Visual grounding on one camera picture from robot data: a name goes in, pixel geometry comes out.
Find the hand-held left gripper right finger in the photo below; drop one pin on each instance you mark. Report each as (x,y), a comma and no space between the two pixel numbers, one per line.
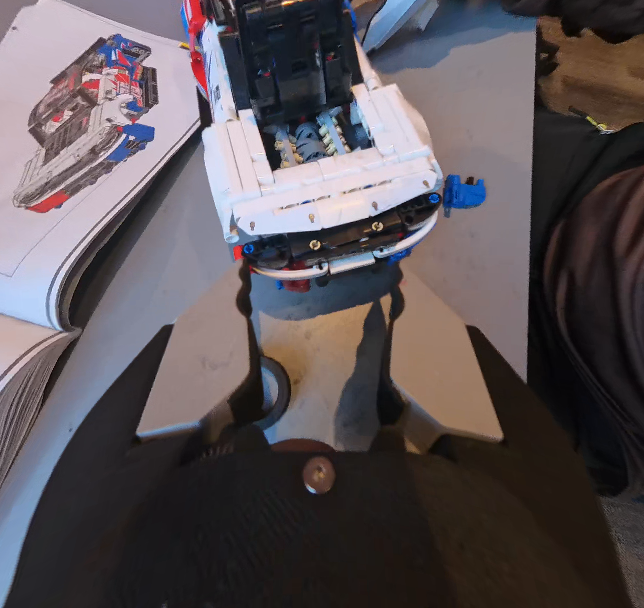
(442,381)

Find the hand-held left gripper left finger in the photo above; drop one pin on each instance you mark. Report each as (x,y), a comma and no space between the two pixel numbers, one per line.
(201,376)

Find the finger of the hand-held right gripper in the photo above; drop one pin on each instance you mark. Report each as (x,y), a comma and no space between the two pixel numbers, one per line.
(402,4)

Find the black toy tyre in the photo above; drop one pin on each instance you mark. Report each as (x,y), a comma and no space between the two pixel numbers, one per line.
(279,391)

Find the blue toy brick connector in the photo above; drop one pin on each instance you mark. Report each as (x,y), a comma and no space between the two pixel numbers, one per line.
(463,193)

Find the white brick model car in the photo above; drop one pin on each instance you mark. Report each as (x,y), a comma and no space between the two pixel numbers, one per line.
(312,190)

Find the grey desk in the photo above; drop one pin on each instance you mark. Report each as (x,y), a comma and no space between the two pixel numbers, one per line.
(478,114)

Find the open instruction booklet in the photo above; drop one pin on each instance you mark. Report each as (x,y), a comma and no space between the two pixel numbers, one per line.
(75,165)

